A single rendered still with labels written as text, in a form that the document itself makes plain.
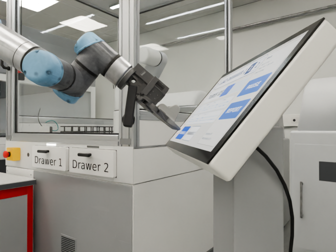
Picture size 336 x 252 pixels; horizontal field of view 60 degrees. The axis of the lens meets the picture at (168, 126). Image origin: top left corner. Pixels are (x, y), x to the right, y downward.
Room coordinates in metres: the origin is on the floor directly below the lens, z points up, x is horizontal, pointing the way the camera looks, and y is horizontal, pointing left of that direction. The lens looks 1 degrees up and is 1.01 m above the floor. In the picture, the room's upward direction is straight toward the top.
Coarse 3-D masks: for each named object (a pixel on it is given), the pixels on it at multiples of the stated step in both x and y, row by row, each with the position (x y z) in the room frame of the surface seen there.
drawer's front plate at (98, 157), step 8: (72, 152) 1.32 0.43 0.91; (80, 152) 1.28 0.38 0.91; (88, 152) 1.25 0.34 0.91; (96, 152) 1.22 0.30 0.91; (104, 152) 1.19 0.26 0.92; (112, 152) 1.16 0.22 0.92; (80, 160) 1.28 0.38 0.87; (88, 160) 1.25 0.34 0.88; (96, 160) 1.22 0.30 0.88; (104, 160) 1.19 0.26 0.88; (112, 160) 1.16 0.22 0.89; (72, 168) 1.32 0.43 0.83; (80, 168) 1.28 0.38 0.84; (88, 168) 1.25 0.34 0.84; (96, 168) 1.22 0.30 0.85; (104, 168) 1.19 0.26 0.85; (112, 168) 1.16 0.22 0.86; (104, 176) 1.19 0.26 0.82; (112, 176) 1.16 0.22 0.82
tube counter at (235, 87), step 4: (248, 76) 0.63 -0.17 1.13; (240, 80) 0.67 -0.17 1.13; (244, 80) 0.63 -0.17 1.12; (232, 84) 0.72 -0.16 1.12; (236, 84) 0.68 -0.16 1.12; (240, 84) 0.64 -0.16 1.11; (224, 88) 0.77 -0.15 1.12; (228, 88) 0.72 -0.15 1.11; (232, 88) 0.68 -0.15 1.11; (236, 88) 0.64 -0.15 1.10; (220, 92) 0.78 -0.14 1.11; (224, 92) 0.73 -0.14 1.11; (228, 92) 0.69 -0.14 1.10; (232, 92) 0.65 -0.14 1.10; (216, 96) 0.79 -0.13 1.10; (220, 96) 0.74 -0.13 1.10
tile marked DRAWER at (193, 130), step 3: (192, 126) 0.77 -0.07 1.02; (195, 126) 0.73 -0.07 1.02; (198, 126) 0.70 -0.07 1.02; (192, 129) 0.74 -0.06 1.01; (195, 129) 0.70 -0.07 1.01; (189, 132) 0.74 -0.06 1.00; (192, 132) 0.71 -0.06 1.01; (195, 132) 0.68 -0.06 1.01; (186, 135) 0.75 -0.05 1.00; (189, 135) 0.71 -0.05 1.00; (192, 135) 0.68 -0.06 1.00; (183, 138) 0.75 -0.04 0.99; (186, 138) 0.72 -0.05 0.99; (189, 138) 0.69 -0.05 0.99
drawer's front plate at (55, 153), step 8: (32, 152) 1.51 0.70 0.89; (48, 152) 1.43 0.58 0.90; (56, 152) 1.39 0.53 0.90; (64, 152) 1.35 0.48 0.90; (32, 160) 1.51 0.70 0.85; (40, 160) 1.47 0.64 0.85; (56, 160) 1.39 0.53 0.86; (64, 160) 1.35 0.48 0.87; (48, 168) 1.43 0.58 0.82; (56, 168) 1.39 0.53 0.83; (64, 168) 1.35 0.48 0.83
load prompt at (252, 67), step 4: (264, 56) 0.64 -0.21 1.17; (256, 60) 0.68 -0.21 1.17; (260, 60) 0.64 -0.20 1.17; (248, 64) 0.73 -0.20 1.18; (252, 64) 0.68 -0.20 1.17; (256, 64) 0.65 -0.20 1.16; (244, 68) 0.73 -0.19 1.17; (248, 68) 0.69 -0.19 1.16; (252, 68) 0.65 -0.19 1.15; (256, 68) 0.62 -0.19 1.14; (236, 72) 0.79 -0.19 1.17; (240, 72) 0.74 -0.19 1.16; (244, 72) 0.70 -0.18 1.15; (248, 72) 0.66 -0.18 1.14; (228, 76) 0.85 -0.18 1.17; (232, 76) 0.80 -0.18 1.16; (236, 76) 0.75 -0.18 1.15; (240, 76) 0.70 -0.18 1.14; (224, 80) 0.86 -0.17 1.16; (228, 80) 0.81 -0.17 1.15; (232, 80) 0.75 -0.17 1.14; (220, 84) 0.87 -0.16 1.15; (224, 84) 0.81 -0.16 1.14; (216, 88) 0.88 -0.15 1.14
